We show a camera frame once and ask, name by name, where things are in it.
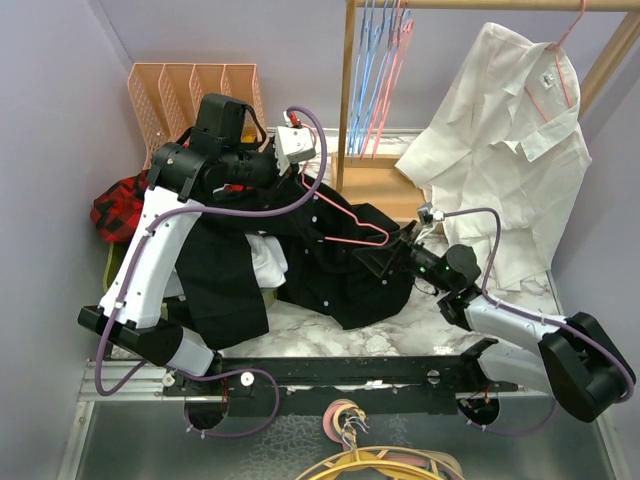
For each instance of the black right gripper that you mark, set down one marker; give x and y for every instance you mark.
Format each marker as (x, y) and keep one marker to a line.
(378, 258)

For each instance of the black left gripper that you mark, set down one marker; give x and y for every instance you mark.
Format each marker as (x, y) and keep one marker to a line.
(274, 170)

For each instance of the black button shirt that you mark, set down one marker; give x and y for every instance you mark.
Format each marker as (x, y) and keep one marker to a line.
(318, 240)

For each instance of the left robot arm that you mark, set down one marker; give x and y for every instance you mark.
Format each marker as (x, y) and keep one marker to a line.
(182, 179)

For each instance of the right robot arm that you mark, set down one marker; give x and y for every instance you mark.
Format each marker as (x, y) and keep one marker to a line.
(572, 359)

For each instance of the pink hanger bundle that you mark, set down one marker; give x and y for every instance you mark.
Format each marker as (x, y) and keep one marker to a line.
(401, 39)

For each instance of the white crumpled shirt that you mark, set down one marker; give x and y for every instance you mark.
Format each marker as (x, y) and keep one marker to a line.
(215, 264)

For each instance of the red black plaid shirt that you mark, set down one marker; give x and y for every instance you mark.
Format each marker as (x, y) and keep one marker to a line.
(117, 212)

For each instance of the white hanging shirt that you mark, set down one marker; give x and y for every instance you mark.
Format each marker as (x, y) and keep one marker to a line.
(503, 156)

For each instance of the pink hanger pile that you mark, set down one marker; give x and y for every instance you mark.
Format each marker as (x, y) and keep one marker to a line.
(343, 420)

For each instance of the blue hanger bundle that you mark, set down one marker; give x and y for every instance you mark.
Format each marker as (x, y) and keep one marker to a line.
(374, 47)

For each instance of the yellow hanger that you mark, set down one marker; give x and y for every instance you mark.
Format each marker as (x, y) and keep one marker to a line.
(390, 461)

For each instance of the pink hanger holding shirt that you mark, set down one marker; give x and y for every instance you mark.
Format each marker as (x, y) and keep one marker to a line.
(566, 74)

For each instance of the wooden clothes rack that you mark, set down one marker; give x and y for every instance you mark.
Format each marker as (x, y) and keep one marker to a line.
(374, 179)

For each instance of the peach file organizer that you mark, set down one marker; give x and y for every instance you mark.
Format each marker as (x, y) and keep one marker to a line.
(166, 97)

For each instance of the green laundry basket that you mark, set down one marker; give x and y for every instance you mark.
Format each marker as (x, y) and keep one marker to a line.
(117, 252)

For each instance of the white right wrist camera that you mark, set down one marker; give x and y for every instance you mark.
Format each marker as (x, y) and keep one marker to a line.
(431, 220)

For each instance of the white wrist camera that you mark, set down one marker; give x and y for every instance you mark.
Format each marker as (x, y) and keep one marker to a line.
(292, 146)
(431, 220)

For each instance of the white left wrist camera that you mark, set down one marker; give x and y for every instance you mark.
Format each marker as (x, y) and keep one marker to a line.
(292, 146)

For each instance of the black mounting rail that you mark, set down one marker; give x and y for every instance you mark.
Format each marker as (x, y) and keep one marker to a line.
(379, 385)

